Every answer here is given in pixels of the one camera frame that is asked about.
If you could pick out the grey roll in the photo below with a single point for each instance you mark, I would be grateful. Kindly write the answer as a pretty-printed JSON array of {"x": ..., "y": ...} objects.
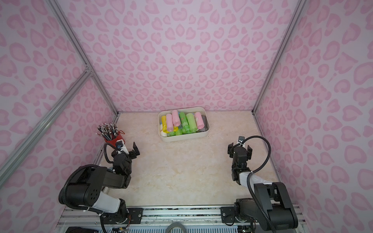
[{"x": 205, "y": 124}]

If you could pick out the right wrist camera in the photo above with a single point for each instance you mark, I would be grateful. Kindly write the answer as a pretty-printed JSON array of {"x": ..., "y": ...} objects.
[{"x": 241, "y": 140}]

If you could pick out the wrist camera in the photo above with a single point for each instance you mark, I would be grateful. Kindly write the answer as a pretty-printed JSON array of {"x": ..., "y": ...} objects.
[
  {"x": 120, "y": 147},
  {"x": 241, "y": 140}
]

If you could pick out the bundle of pens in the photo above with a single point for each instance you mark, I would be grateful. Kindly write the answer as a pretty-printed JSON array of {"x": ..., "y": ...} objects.
[{"x": 109, "y": 131}]

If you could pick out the white plastic storage box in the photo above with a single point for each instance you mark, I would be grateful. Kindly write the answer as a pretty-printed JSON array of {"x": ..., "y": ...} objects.
[{"x": 198, "y": 134}]

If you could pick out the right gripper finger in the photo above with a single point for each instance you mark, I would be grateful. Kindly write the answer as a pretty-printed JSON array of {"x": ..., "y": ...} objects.
[
  {"x": 249, "y": 152},
  {"x": 230, "y": 150}
]

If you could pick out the white roll blue cap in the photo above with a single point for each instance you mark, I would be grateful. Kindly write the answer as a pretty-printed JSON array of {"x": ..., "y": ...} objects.
[{"x": 162, "y": 134}]

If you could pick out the light green roll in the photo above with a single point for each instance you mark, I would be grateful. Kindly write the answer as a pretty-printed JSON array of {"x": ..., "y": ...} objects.
[{"x": 192, "y": 122}]

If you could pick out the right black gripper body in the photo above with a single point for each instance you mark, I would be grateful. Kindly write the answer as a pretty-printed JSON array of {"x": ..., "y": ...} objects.
[{"x": 240, "y": 151}]

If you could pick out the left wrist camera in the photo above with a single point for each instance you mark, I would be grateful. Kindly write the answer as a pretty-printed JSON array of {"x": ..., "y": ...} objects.
[{"x": 120, "y": 147}]

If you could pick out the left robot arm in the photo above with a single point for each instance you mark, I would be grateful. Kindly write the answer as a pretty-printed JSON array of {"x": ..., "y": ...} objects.
[{"x": 83, "y": 189}]

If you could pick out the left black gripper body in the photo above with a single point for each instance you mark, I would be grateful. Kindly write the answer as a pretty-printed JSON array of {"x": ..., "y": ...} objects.
[{"x": 126, "y": 154}]

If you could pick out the pink roll with label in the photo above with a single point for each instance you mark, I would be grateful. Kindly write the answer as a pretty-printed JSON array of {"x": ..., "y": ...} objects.
[{"x": 199, "y": 120}]

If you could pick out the red pen holder cup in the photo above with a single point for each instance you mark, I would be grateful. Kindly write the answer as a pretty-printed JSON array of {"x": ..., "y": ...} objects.
[{"x": 116, "y": 139}]

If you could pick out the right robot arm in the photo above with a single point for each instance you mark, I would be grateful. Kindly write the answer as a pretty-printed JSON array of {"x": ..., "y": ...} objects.
[{"x": 269, "y": 203}]

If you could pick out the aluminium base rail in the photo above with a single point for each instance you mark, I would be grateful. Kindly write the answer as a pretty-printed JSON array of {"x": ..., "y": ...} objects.
[{"x": 161, "y": 219}]

